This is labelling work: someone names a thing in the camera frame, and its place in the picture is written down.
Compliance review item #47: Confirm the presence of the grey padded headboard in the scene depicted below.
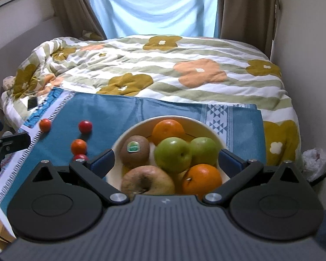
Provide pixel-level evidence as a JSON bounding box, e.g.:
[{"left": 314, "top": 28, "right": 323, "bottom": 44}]
[{"left": 0, "top": 16, "right": 61, "bottom": 68}]

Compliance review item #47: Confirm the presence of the wrinkled brown apple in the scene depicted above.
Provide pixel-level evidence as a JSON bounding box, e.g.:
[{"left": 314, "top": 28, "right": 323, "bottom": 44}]
[{"left": 121, "top": 165, "right": 176, "bottom": 196}]

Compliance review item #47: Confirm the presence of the orange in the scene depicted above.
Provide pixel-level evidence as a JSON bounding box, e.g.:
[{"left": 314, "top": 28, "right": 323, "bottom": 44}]
[
  {"left": 151, "top": 120, "right": 185, "bottom": 146},
  {"left": 182, "top": 164, "right": 223, "bottom": 197}
]

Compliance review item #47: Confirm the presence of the floral striped blanket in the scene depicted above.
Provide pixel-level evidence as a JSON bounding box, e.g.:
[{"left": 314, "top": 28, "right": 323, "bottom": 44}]
[{"left": 0, "top": 34, "right": 301, "bottom": 167}]

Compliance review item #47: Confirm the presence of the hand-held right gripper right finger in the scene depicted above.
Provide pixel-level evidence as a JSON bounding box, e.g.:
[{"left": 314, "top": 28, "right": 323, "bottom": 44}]
[{"left": 202, "top": 149, "right": 303, "bottom": 206}]

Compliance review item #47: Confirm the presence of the white plastic bag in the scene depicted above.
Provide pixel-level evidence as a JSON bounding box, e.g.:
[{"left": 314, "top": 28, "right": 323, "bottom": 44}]
[{"left": 301, "top": 147, "right": 326, "bottom": 182}]

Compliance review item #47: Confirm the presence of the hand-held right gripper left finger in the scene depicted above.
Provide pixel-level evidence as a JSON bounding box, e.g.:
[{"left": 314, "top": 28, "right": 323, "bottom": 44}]
[{"left": 30, "top": 149, "right": 130, "bottom": 206}]

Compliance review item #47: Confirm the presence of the brown kiwi with sticker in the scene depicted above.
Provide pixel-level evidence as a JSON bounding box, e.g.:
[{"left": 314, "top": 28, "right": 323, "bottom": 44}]
[{"left": 119, "top": 135, "right": 150, "bottom": 169}]

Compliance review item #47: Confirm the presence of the small orange-red fruit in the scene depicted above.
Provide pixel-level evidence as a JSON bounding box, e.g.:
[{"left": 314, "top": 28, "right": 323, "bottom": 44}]
[
  {"left": 39, "top": 119, "right": 52, "bottom": 133},
  {"left": 71, "top": 139, "right": 87, "bottom": 155}
]

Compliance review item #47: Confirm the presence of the light blue window cloth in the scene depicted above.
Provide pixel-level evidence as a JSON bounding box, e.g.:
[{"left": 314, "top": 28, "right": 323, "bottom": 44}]
[{"left": 86, "top": 0, "right": 218, "bottom": 39}]

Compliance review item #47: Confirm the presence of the floral pillow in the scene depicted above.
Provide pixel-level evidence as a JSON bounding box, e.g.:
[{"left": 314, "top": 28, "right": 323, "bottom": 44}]
[{"left": 81, "top": 30, "right": 105, "bottom": 41}]

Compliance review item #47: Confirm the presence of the white patterned cloth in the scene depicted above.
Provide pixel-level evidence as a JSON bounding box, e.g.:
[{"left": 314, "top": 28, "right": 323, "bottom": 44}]
[{"left": 3, "top": 76, "right": 17, "bottom": 91}]

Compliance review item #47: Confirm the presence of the green apple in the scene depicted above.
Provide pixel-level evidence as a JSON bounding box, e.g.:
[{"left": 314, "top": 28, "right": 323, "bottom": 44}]
[
  {"left": 154, "top": 137, "right": 193, "bottom": 174},
  {"left": 190, "top": 137, "right": 220, "bottom": 167}
]

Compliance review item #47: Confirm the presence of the brown curtain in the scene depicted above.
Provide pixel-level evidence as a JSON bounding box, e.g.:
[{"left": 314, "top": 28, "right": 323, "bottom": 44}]
[
  {"left": 215, "top": 0, "right": 279, "bottom": 55},
  {"left": 46, "top": 0, "right": 108, "bottom": 41}
]

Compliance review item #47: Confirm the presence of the blue patterned table mat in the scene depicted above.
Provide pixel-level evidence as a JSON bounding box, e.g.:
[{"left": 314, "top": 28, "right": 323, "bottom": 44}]
[{"left": 0, "top": 87, "right": 267, "bottom": 210}]

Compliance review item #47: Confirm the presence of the white bowl with yellow inside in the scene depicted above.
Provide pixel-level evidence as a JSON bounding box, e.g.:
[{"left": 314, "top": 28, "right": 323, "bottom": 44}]
[{"left": 106, "top": 115, "right": 232, "bottom": 197}]

